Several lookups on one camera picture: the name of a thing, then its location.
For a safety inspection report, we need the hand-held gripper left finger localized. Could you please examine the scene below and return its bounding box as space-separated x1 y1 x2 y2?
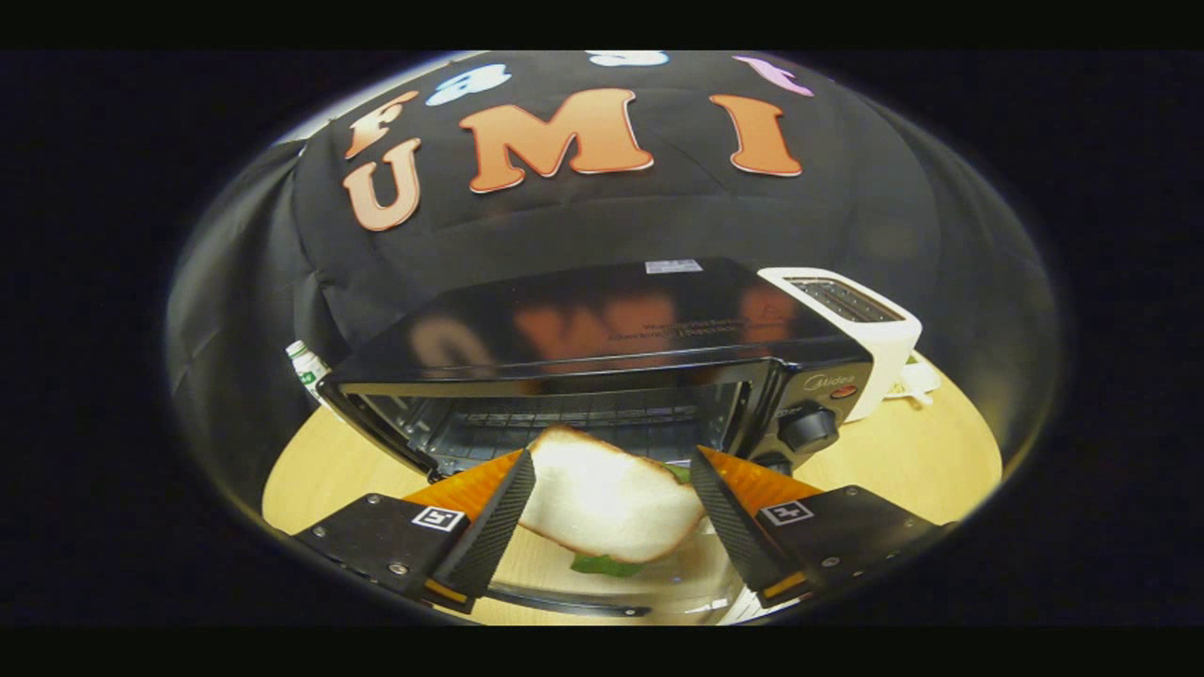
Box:
292 449 537 614

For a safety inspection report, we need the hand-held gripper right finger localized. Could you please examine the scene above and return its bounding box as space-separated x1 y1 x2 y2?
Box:
689 447 956 610

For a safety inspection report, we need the bread lettuce sandwich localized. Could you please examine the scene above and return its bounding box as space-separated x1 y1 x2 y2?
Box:
517 425 706 577

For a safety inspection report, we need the black toaster oven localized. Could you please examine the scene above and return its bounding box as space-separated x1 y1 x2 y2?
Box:
320 259 876 620

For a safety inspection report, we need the white pop-up toaster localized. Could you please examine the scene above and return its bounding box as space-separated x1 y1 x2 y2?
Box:
757 267 925 424

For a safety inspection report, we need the white divided bean tray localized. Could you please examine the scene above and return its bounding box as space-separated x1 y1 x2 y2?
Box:
884 353 942 405

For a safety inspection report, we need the small white green-label bottle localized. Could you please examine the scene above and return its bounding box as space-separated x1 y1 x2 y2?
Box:
285 340 332 405

